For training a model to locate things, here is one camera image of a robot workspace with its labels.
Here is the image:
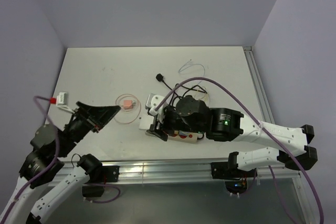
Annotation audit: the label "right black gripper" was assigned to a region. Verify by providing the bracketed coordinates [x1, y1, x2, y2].
[146, 104, 205, 141]

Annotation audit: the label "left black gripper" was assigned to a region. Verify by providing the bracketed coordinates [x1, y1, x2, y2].
[58, 100, 121, 156]

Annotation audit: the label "white charger adapter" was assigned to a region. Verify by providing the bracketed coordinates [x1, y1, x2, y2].
[139, 115, 154, 131]

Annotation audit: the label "pink charger cable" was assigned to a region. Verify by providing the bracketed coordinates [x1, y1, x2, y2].
[114, 93, 142, 125]

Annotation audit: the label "pink charger plug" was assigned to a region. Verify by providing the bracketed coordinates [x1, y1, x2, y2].
[123, 100, 134, 110]

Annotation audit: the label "yellow charger cable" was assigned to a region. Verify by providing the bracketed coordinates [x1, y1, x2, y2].
[193, 86, 211, 104]

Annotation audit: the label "light blue charger cable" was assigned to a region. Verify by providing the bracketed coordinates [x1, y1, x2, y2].
[177, 58, 207, 83]

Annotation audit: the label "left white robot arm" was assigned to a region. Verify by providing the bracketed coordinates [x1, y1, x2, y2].
[1, 101, 121, 223]

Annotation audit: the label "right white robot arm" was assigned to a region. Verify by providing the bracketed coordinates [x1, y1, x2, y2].
[145, 94, 318, 177]

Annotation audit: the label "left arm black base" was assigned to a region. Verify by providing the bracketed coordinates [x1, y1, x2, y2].
[82, 165, 121, 204]

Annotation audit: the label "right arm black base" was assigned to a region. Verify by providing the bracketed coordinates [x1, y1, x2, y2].
[210, 152, 258, 198]

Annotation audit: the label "beige power strip red sockets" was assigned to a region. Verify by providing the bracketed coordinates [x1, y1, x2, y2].
[145, 129, 198, 145]

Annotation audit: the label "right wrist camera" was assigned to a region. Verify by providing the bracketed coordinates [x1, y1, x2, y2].
[145, 93, 167, 116]

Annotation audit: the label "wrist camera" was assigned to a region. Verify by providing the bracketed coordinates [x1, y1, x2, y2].
[49, 91, 75, 114]
[145, 93, 167, 116]

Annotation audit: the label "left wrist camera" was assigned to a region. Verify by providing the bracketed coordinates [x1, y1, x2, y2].
[49, 91, 75, 114]

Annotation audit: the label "aluminium mounting rail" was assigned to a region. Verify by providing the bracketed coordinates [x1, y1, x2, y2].
[47, 158, 301, 187]

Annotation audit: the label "black power strip cord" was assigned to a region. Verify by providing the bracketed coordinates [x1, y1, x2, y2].
[155, 73, 209, 141]

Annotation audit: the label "right side aluminium rail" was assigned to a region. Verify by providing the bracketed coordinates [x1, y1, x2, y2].
[243, 47, 275, 123]

